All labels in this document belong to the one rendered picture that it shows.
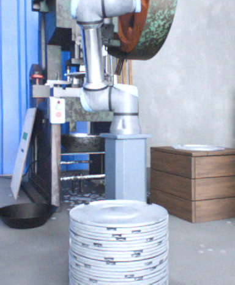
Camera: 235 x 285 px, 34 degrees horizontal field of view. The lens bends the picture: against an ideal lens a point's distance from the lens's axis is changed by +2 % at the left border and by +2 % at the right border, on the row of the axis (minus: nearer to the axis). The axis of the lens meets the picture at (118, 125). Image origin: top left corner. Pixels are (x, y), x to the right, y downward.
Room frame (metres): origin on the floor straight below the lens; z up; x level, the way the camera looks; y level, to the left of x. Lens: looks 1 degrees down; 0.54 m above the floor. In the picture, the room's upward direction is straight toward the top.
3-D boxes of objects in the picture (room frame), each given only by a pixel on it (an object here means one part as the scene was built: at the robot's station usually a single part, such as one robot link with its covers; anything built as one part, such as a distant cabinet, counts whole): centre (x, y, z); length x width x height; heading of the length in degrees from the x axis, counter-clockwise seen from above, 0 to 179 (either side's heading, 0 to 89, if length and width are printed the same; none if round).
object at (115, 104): (1.80, -0.03, 0.62); 0.13 x 0.12 x 0.14; 82
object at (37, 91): (2.19, 0.44, 0.62); 0.10 x 0.06 x 0.20; 111
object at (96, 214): (1.15, 0.00, 0.25); 0.29 x 0.29 x 0.01
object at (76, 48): (2.48, 0.22, 1.04); 0.17 x 0.15 x 0.30; 21
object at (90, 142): (2.51, 0.23, 0.36); 0.34 x 0.34 x 0.10
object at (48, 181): (2.55, 0.53, 0.45); 0.92 x 0.12 x 0.90; 21
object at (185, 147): (2.18, -0.45, 0.35); 0.29 x 0.29 x 0.01
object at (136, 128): (1.80, -0.03, 0.50); 0.15 x 0.15 x 0.10
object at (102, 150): (2.52, 0.23, 0.31); 0.43 x 0.42 x 0.01; 111
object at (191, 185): (2.18, -0.45, 0.18); 0.40 x 0.38 x 0.35; 27
